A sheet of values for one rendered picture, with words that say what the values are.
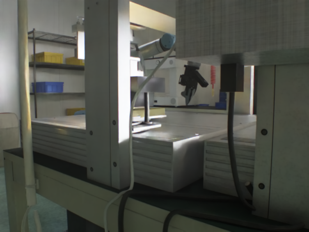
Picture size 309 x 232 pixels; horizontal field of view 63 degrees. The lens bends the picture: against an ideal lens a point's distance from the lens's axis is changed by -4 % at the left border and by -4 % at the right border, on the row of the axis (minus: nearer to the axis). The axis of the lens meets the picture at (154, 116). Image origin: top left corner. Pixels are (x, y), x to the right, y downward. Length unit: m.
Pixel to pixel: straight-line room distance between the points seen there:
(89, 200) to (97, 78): 0.27
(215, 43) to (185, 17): 0.05
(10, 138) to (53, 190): 3.08
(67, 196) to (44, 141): 0.22
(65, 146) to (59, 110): 3.79
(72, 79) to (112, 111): 4.14
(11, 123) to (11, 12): 1.59
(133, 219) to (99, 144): 0.17
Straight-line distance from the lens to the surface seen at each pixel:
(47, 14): 4.59
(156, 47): 1.41
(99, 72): 0.56
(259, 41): 0.28
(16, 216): 1.03
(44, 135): 0.85
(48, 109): 4.43
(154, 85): 0.62
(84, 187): 0.62
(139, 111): 0.78
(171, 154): 0.48
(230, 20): 0.30
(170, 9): 0.67
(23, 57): 0.78
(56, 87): 3.96
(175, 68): 3.55
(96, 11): 0.59
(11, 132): 3.79
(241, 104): 1.18
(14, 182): 0.99
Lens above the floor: 0.94
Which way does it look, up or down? 5 degrees down
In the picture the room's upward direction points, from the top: straight up
